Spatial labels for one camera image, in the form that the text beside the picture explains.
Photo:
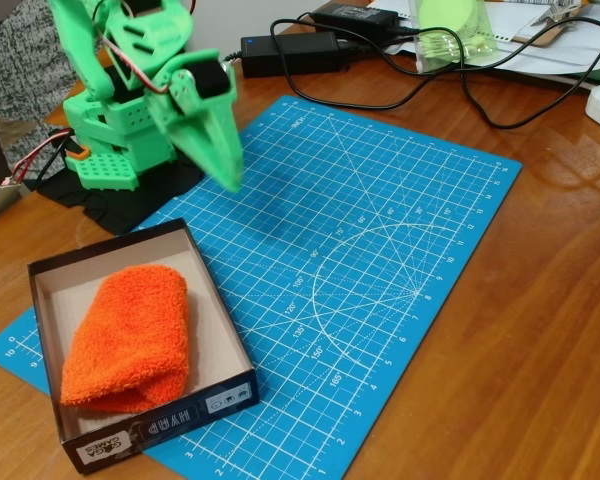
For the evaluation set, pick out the green gripper black servo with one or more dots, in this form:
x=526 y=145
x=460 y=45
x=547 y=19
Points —
x=196 y=116

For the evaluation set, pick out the orange terry cloth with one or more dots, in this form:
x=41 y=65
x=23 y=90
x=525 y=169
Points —
x=130 y=340

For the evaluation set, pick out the green 3D-printed robot arm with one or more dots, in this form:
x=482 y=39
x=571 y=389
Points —
x=115 y=115

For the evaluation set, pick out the black cloth under robot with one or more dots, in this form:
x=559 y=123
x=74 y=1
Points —
x=110 y=207

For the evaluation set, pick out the large black power adapter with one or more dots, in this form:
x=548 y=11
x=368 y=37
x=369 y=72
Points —
x=292 y=52

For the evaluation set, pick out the orange plastic clip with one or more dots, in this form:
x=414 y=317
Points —
x=76 y=153

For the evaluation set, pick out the slim black power adapter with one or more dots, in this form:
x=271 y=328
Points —
x=355 y=15

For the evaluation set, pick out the grey speckled fabric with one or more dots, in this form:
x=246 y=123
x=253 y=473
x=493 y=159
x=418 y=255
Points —
x=15 y=75

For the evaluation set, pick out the black cardboard game box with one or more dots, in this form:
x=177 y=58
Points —
x=230 y=350

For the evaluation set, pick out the blue cutting mat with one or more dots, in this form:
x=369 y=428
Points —
x=350 y=310

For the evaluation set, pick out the clear green plastic container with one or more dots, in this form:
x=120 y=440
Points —
x=452 y=35

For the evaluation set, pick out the white papers stack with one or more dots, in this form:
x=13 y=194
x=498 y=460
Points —
x=545 y=50

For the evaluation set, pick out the brown clipboard with metal clip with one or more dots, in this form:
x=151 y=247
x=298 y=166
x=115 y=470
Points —
x=540 y=30

